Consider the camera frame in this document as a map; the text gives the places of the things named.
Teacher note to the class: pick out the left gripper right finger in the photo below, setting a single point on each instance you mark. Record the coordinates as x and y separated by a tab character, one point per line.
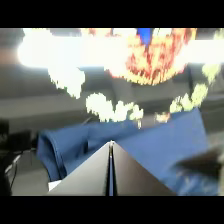
136	178

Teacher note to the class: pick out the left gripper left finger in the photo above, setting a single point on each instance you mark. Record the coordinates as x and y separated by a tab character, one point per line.
88	176

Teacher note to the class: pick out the blue garment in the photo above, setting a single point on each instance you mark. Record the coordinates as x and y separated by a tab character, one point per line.
156	146

